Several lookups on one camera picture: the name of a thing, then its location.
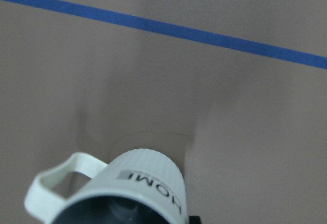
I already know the white ribbed HOME mug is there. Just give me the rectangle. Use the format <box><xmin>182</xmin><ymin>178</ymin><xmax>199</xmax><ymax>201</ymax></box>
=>
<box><xmin>24</xmin><ymin>148</ymin><xmax>189</xmax><ymax>223</ymax></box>

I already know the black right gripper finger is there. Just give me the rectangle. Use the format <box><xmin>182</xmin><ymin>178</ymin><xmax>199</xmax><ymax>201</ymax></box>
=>
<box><xmin>189</xmin><ymin>215</ymin><xmax>202</xmax><ymax>224</ymax></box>

